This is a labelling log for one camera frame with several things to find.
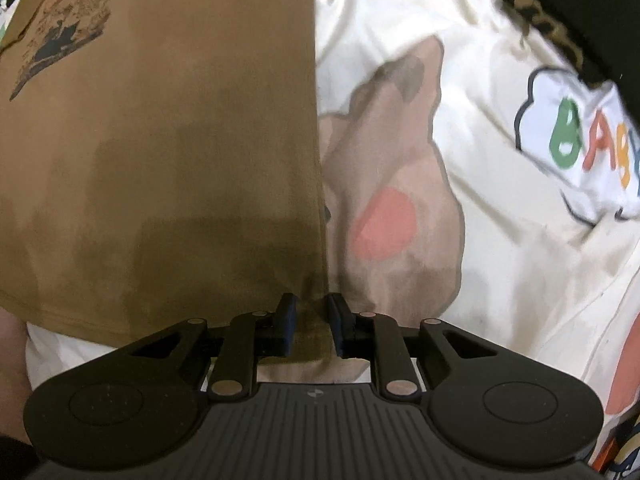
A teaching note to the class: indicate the person's hand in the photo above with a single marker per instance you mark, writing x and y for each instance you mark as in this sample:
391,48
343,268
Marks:
15,387

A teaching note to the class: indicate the black textured storage bag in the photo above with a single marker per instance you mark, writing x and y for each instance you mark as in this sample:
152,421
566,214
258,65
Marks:
599,38

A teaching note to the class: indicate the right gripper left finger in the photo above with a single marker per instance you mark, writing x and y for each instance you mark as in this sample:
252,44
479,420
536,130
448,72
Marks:
224,358

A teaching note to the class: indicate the white cartoon bed sheet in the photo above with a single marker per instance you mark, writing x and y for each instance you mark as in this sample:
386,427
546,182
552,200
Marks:
468,174

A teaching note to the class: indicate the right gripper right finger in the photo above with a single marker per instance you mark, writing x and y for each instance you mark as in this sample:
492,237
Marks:
404,362

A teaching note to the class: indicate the brown t-shirt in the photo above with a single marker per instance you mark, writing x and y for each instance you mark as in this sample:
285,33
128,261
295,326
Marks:
159,161

